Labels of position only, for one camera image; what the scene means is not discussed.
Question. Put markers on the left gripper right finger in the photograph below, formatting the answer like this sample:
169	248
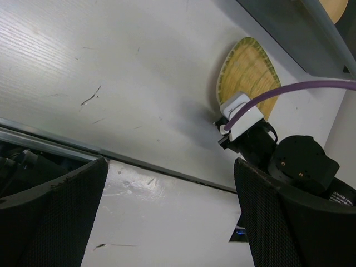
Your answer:
289	227

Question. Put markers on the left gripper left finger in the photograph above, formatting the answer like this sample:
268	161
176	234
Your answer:
50	224

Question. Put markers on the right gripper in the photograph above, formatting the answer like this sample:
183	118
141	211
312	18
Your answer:
256	145

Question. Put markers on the woven bamboo tray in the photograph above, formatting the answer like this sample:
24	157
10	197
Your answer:
247	69

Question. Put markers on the yellow round plate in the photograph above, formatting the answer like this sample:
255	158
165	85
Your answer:
334	8

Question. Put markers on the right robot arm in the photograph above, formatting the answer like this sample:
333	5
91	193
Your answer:
296	160

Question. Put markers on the grey plastic bin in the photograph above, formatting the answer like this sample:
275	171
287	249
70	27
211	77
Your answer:
307	34

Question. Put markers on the aluminium table rail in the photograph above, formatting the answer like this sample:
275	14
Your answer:
213	169

